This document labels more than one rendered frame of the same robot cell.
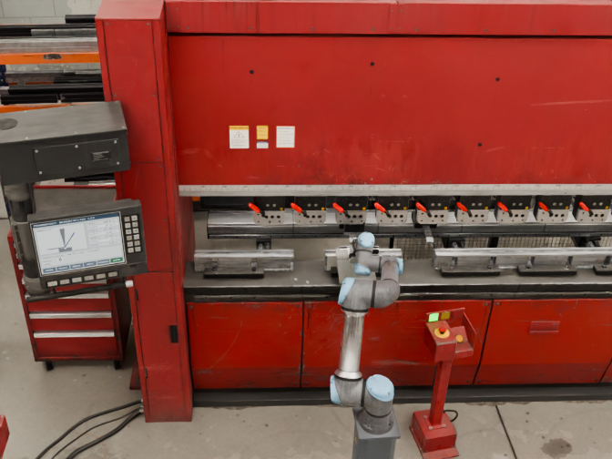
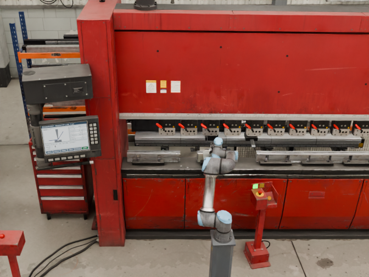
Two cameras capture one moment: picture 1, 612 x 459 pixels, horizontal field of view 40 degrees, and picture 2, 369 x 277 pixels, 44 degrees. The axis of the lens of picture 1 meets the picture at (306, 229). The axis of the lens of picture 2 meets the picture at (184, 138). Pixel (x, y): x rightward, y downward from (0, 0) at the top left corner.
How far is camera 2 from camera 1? 0.40 m
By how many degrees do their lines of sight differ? 5
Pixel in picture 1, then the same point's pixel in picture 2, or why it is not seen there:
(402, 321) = (239, 190)
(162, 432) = (108, 251)
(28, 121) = (40, 72)
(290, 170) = (178, 105)
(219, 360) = (140, 211)
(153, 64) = (106, 44)
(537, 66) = (308, 49)
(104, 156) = (79, 90)
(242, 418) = (152, 245)
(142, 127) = (100, 78)
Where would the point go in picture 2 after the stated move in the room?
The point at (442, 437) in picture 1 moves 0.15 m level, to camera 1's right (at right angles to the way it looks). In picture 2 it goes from (261, 255) to (277, 256)
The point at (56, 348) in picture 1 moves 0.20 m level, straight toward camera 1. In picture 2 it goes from (52, 206) to (54, 218)
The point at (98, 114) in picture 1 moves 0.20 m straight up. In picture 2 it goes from (77, 69) to (74, 44)
